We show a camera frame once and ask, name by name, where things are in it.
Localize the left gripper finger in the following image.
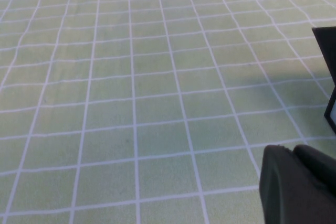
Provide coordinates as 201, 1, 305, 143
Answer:
259, 144, 336, 224

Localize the green checked tablecloth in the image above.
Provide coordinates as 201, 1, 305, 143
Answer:
0, 0, 336, 224

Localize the black printed glasses case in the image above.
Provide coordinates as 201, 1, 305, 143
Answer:
311, 26, 336, 126

